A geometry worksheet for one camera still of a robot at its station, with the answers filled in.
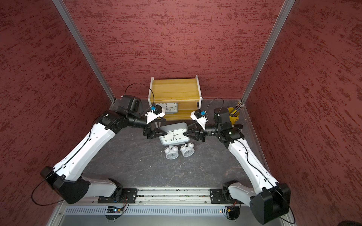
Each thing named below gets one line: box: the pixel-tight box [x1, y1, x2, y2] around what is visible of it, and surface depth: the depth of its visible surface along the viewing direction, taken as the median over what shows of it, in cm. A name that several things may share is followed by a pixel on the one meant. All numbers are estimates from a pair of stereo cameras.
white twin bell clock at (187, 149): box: [180, 142, 195, 158], surface depth 85 cm
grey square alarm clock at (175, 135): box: [158, 122, 190, 146], surface depth 68 cm
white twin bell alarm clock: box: [164, 145, 180, 160], surface depth 85 cm
